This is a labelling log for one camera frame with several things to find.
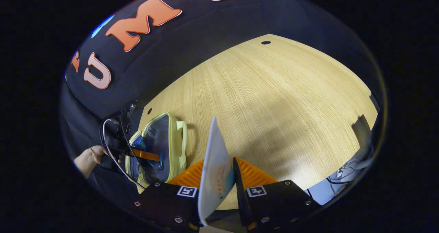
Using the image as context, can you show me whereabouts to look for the tangled black cables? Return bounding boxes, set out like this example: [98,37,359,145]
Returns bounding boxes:
[325,156,372,194]

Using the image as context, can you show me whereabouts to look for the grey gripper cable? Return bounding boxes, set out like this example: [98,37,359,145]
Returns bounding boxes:
[102,118,146,189]

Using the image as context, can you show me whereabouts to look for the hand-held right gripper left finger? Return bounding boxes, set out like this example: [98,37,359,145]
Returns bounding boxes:
[134,159,206,232]

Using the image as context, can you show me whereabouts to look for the white sachet packet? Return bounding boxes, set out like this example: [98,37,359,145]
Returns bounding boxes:
[198,116,236,226]

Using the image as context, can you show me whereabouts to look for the brown wrist band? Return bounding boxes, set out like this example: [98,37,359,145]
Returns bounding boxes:
[90,147,103,165]

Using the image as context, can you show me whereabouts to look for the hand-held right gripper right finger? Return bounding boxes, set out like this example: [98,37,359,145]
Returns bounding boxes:
[233,157,322,232]

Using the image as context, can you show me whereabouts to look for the small blue bottle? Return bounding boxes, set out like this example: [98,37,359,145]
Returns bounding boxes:
[132,139,164,169]

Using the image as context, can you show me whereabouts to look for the dark grey bar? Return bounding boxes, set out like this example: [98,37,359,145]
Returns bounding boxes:
[352,115,373,148]

